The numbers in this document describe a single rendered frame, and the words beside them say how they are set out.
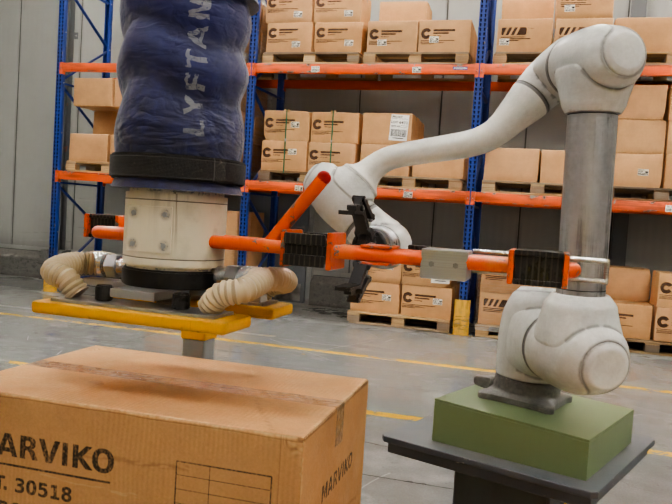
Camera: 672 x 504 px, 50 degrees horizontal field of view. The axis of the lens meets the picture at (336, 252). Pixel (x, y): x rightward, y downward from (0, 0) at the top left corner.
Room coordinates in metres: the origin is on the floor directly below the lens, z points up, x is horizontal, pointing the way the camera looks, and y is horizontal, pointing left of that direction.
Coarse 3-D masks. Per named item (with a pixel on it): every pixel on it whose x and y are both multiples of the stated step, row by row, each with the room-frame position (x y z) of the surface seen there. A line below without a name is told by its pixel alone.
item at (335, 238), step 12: (288, 240) 1.12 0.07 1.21; (300, 240) 1.12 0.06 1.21; (312, 240) 1.11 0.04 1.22; (324, 240) 1.10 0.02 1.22; (336, 240) 1.13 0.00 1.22; (288, 252) 1.13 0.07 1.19; (300, 252) 1.12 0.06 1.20; (312, 252) 1.12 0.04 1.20; (324, 252) 1.11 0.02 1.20; (288, 264) 1.12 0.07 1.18; (300, 264) 1.12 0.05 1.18; (312, 264) 1.11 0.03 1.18; (324, 264) 1.11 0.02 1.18; (336, 264) 1.14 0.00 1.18
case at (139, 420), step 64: (0, 384) 1.16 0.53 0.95; (64, 384) 1.18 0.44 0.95; (128, 384) 1.21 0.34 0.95; (192, 384) 1.24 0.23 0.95; (256, 384) 1.27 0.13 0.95; (320, 384) 1.30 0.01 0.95; (0, 448) 1.11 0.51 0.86; (64, 448) 1.08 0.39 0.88; (128, 448) 1.05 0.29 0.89; (192, 448) 1.02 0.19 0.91; (256, 448) 1.00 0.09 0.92; (320, 448) 1.06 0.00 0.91
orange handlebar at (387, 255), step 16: (224, 240) 1.17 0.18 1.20; (240, 240) 1.17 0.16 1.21; (256, 240) 1.16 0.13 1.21; (272, 240) 1.16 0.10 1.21; (336, 256) 1.12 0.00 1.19; (352, 256) 1.11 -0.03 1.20; (368, 256) 1.10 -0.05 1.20; (384, 256) 1.10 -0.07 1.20; (400, 256) 1.09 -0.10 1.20; (416, 256) 1.08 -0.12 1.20; (480, 256) 1.06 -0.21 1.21; (496, 256) 1.09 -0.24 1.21; (576, 272) 1.03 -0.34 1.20
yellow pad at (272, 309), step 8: (192, 296) 1.29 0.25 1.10; (192, 304) 1.27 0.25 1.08; (240, 304) 1.26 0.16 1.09; (248, 304) 1.26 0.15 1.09; (256, 304) 1.25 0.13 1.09; (264, 304) 1.25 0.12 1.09; (272, 304) 1.28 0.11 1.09; (280, 304) 1.29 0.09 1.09; (288, 304) 1.31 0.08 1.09; (240, 312) 1.24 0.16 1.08; (248, 312) 1.24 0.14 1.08; (256, 312) 1.24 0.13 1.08; (264, 312) 1.23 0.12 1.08; (272, 312) 1.23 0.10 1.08; (280, 312) 1.26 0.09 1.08; (288, 312) 1.30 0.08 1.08
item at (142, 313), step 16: (96, 288) 1.15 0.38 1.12; (32, 304) 1.14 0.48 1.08; (48, 304) 1.13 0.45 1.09; (64, 304) 1.13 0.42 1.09; (80, 304) 1.13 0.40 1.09; (96, 304) 1.13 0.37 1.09; (112, 304) 1.12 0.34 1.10; (128, 304) 1.13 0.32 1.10; (144, 304) 1.14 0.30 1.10; (160, 304) 1.16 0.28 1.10; (176, 304) 1.11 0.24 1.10; (112, 320) 1.10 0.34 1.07; (128, 320) 1.09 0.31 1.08; (144, 320) 1.08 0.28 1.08; (160, 320) 1.08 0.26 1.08; (176, 320) 1.07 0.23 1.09; (192, 320) 1.06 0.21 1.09; (208, 320) 1.06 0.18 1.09; (224, 320) 1.07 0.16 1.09; (240, 320) 1.10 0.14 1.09
